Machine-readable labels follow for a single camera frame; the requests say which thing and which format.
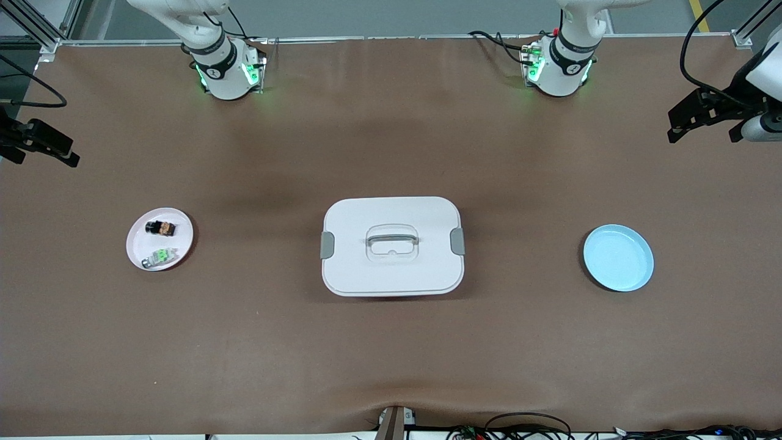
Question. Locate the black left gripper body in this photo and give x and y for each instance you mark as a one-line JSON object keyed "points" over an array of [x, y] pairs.
{"points": [[731, 99]]}

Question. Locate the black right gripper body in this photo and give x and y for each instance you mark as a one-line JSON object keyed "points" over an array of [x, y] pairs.
{"points": [[7, 137]]}

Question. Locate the black and orange switch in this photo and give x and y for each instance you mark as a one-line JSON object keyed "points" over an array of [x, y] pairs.
{"points": [[161, 228]]}

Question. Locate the white lidded storage box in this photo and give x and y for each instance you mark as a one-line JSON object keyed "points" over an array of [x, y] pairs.
{"points": [[392, 245]]}

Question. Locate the pink round plate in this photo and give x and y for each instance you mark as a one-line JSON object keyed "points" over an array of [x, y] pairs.
{"points": [[160, 239]]}

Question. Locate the light blue round plate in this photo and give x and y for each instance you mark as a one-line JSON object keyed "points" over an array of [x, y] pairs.
{"points": [[618, 258]]}

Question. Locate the metal table-edge clamp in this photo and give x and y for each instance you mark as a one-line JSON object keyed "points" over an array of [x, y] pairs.
{"points": [[394, 423]]}

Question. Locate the aluminium frame post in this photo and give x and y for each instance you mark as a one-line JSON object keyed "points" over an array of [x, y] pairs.
{"points": [[36, 24], [754, 24]]}

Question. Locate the grey and green switch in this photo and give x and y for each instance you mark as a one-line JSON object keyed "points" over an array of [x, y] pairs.
{"points": [[160, 256]]}

